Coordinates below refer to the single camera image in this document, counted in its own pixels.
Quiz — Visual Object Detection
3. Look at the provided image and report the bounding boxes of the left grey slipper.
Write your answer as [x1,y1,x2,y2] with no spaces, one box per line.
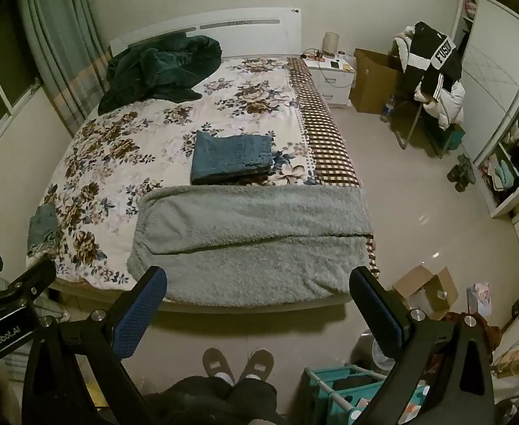
[202,347,235,387]

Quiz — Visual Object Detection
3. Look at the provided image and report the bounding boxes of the right grey slipper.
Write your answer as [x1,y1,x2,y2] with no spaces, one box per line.
[239,348,275,382]

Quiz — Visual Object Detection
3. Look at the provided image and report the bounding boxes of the chair piled with clothes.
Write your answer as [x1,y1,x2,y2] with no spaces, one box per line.
[391,21,466,157]

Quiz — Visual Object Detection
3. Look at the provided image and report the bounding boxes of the small grey-blue cloth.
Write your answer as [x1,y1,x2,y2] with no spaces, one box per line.
[27,203,61,256]

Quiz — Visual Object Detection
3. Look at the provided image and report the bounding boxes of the white wardrobe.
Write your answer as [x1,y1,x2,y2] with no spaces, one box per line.
[451,0,519,218]

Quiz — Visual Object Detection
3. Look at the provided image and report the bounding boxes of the open small cardboard box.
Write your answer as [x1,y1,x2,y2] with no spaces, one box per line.
[393,265,458,321]

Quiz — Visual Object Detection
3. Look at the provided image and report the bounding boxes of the striped green curtain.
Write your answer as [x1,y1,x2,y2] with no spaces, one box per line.
[18,0,110,134]

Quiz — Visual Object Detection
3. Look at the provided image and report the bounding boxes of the beige table lamp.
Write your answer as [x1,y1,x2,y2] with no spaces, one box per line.
[322,32,339,57]

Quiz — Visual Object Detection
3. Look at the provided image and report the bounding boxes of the white nightstand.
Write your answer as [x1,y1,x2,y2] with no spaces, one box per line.
[301,50,355,108]

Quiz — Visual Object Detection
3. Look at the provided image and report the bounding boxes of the floral bed quilt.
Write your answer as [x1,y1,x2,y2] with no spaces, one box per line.
[44,57,359,291]

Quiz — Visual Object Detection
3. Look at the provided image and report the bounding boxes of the grey fleece pants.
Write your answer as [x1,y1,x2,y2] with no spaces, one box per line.
[127,185,373,308]

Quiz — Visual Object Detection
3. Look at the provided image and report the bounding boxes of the folded blue jeans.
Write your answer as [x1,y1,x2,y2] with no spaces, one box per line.
[190,131,273,185]

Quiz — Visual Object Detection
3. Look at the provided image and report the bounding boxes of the grey slipper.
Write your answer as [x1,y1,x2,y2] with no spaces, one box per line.
[239,348,275,382]
[202,347,235,387]

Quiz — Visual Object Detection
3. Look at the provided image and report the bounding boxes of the brown cardboard box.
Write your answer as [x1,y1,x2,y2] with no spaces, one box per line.
[349,49,403,114]

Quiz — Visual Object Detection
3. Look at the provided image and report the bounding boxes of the black shoes pair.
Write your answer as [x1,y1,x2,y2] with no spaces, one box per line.
[447,154,477,193]

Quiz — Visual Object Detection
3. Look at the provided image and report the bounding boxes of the dark green blanket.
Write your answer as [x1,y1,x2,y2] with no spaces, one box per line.
[97,33,222,115]

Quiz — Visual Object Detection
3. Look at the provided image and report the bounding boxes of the teal laundry rack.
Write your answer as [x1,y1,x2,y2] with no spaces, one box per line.
[303,363,432,425]

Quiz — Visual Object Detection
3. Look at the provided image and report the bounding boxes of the white bed headboard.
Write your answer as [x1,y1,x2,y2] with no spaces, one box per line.
[110,7,302,58]

